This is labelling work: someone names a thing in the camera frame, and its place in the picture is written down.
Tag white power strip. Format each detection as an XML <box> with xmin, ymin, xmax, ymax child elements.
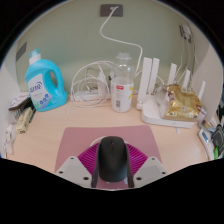
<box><xmin>71</xmin><ymin>90</ymin><xmax>109</xmax><ymax>103</ymax></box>

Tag clear plastic bottle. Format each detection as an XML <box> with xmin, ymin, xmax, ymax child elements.
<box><xmin>110</xmin><ymin>52</ymin><xmax>135</xmax><ymax>113</ymax></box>

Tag clear plastic bags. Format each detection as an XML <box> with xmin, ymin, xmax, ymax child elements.
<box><xmin>1</xmin><ymin>123</ymin><xmax>18</xmax><ymax>158</ymax></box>

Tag white power cable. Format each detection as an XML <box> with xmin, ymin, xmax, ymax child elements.
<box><xmin>99</xmin><ymin>6</ymin><xmax>144</xmax><ymax>78</ymax></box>

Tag white coiled cable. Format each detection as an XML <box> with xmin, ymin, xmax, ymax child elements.
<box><xmin>69</xmin><ymin>59</ymin><xmax>114</xmax><ymax>109</ymax></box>

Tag blue detergent bottle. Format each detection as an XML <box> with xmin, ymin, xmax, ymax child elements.
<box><xmin>24</xmin><ymin>48</ymin><xmax>69</xmax><ymax>112</ymax></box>

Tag white remote control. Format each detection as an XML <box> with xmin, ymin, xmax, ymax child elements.
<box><xmin>197</xmin><ymin>128</ymin><xmax>216</xmax><ymax>161</ymax></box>

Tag white router with antennas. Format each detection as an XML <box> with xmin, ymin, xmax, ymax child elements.
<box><xmin>135</xmin><ymin>56</ymin><xmax>208</xmax><ymax>129</ymax></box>

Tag white wall charger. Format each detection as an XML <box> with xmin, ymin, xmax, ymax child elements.
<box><xmin>179</xmin><ymin>23</ymin><xmax>194</xmax><ymax>43</ymax></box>

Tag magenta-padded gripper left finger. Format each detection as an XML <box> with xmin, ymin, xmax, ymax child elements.
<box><xmin>54</xmin><ymin>142</ymin><xmax>101</xmax><ymax>189</ymax></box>

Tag grey wall plate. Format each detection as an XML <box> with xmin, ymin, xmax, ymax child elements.
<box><xmin>15</xmin><ymin>41</ymin><xmax>28</xmax><ymax>63</ymax></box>

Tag black computer mouse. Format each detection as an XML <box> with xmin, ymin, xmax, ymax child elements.
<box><xmin>96</xmin><ymin>135</ymin><xmax>131</xmax><ymax>183</ymax></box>

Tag pink mouse pad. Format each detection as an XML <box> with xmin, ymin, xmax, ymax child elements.
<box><xmin>54</xmin><ymin>125</ymin><xmax>163</xmax><ymax>190</ymax></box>

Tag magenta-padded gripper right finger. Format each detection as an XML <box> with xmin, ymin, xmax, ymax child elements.
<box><xmin>124</xmin><ymin>141</ymin><xmax>169</xmax><ymax>189</ymax></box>

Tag yellow small box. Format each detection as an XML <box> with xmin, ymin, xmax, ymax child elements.
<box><xmin>15</xmin><ymin>107</ymin><xmax>34</xmax><ymax>135</ymax></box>

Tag stack of books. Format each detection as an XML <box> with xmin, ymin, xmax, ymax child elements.
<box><xmin>8</xmin><ymin>92</ymin><xmax>34</xmax><ymax>113</ymax></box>

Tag gold snack bag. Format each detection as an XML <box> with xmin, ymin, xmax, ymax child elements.
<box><xmin>162</xmin><ymin>83</ymin><xmax>203</xmax><ymax>122</ymax></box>

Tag grey wall outlet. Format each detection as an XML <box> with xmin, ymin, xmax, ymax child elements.
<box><xmin>99</xmin><ymin>3</ymin><xmax>124</xmax><ymax>18</ymax></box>

